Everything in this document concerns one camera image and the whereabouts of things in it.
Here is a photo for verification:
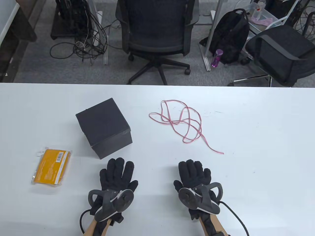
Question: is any white power strip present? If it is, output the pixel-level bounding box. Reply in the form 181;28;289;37
92;11;103;46

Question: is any black computer tower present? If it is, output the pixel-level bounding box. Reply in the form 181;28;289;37
50;0;93;40

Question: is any grey left hand controller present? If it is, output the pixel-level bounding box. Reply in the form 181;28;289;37
88;189;134;222

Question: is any clear small bottle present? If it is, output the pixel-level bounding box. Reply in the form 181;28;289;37
256;1;266;19

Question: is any purple water bottle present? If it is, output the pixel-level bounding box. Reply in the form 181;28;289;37
211;49;223;68

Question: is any black chair with grey armrest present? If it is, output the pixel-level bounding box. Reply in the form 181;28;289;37
228;25;315;87

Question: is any white metal desk leg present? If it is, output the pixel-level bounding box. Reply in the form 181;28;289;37
89;0;109;65
203;0;225;72

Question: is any orange packet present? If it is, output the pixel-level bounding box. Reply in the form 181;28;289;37
31;147;72;186

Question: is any black cardboard box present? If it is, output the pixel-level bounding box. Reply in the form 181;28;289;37
75;98;131;148

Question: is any black left glove cable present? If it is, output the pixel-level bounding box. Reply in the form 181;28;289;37
79;209;93;234

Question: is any black right glove cable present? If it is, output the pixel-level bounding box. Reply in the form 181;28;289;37
219;201;250;236

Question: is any tangle of black cables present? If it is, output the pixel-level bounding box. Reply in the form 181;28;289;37
50;0;109;65

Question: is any black mesh office chair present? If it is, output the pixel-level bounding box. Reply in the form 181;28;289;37
115;0;199;85

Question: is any grey hand controller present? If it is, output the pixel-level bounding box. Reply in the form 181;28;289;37
88;189;134;222
178;182;223;215

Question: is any person's left forearm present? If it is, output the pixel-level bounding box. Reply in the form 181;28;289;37
83;218;115;236

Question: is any person's right forearm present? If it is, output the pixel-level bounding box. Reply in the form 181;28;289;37
198;213;227;236

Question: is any white desk with dark side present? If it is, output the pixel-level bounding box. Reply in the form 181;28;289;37
0;0;37;83

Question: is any black glove cable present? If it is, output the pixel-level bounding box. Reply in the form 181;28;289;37
219;201;250;236
79;209;93;234

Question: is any pink cloth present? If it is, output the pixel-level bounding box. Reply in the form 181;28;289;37
251;17;273;25

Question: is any person's right hand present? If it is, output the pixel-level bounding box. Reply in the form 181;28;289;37
173;159;219;220

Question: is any person's left hand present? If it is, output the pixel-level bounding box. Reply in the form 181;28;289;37
89;158;139;224

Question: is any pink ribbon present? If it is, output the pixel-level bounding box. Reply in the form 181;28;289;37
149;100;224;155

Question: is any grey right hand controller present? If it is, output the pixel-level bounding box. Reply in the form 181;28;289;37
178;182;223;215

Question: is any white frame storage rack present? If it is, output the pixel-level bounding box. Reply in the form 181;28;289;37
246;0;300;33

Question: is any black backpack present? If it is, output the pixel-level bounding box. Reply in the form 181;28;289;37
199;9;250;65

